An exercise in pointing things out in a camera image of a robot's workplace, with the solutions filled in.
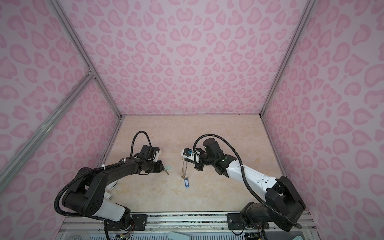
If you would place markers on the diagonal aluminium frame bar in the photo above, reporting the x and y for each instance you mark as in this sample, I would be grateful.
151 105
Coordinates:
21 157

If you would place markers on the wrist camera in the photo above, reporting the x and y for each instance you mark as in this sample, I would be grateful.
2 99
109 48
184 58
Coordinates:
150 153
189 155

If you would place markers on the silver perforated metal ring disc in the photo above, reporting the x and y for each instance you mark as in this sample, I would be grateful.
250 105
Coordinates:
184 175

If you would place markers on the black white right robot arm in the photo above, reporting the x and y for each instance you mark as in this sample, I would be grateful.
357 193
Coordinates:
276 199

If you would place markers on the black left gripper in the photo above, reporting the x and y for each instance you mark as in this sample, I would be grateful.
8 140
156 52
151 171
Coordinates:
158 166

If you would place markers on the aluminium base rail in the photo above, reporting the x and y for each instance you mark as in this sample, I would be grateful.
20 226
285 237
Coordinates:
186 226

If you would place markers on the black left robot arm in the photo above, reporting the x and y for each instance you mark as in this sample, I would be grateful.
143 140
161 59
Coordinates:
84 196

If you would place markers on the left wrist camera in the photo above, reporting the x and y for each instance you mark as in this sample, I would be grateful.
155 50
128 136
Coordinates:
150 153

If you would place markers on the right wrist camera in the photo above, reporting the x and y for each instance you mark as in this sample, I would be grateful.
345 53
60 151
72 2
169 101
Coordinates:
189 155

